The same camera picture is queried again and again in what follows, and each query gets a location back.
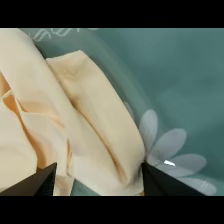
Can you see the cream garment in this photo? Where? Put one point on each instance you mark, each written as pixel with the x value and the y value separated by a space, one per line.
pixel 83 126

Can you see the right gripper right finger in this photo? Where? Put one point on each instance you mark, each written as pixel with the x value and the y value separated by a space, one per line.
pixel 163 185

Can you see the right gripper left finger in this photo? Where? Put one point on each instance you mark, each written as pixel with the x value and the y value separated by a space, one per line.
pixel 39 184

